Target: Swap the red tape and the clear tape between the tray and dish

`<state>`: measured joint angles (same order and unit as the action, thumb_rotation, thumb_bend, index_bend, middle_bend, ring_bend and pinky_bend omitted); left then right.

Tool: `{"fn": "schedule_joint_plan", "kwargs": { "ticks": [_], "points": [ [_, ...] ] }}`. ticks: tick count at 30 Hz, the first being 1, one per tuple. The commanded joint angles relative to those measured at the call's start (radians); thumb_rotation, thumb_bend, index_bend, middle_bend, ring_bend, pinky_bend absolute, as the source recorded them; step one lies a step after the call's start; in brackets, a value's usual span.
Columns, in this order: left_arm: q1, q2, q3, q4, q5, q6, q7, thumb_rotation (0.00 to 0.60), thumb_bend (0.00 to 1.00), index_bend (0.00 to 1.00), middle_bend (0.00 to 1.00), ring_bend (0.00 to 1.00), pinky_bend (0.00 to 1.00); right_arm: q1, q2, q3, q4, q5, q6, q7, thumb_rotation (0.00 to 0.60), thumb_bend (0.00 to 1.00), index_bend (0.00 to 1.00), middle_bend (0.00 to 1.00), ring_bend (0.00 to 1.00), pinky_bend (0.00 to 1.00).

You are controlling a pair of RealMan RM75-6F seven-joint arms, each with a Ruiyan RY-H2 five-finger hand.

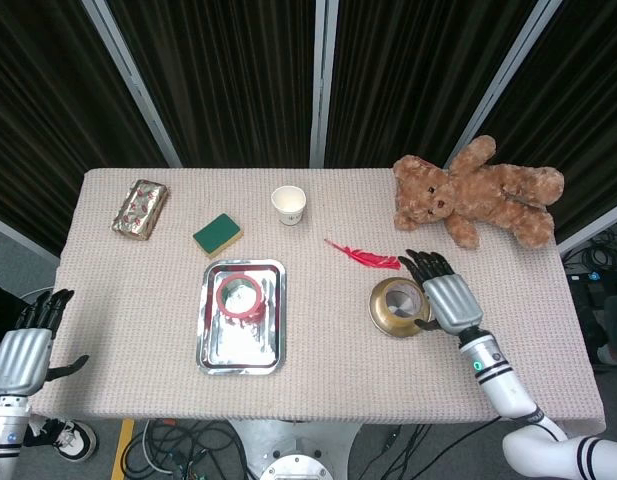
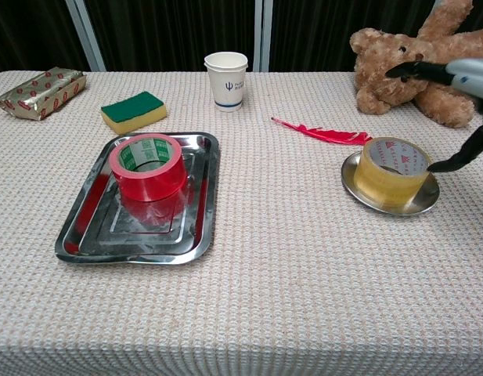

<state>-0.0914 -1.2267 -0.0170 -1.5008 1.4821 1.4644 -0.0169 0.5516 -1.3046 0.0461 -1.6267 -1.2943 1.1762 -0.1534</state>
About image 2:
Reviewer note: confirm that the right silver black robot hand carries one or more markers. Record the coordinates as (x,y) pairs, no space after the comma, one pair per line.
(472,78)

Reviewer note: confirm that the yellow transparent tape roll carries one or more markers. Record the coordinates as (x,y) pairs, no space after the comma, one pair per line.
(382,188)

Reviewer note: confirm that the red tape roll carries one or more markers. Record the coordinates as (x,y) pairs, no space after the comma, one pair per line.
(155,184)

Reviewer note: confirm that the brown teddy bear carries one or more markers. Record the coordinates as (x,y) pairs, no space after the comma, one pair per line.
(382,51)

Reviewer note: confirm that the round steel plate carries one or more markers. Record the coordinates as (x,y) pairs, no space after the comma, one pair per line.
(426,203)

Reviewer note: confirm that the red feather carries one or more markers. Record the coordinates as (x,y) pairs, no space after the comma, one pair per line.
(327,135)

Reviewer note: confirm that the black curtain panel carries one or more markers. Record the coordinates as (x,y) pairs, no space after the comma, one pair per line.
(29,31)
(166,27)
(323,27)

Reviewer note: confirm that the white paper cup blue logo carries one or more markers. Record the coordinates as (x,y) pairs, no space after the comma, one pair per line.
(227,90)

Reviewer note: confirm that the beige waffle tablecloth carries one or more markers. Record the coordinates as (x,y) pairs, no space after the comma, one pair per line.
(264,274)

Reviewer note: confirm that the green yellow sponge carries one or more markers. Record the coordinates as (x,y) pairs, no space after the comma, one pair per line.
(133,111)

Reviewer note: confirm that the rectangular steel tray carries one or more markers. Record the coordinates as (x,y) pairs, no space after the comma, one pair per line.
(108,243)

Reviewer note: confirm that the gold wrapped package red prints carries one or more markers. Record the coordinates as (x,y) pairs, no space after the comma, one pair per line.
(37,94)

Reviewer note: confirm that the grey partition post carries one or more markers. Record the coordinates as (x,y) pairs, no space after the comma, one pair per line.
(263,31)
(86,39)

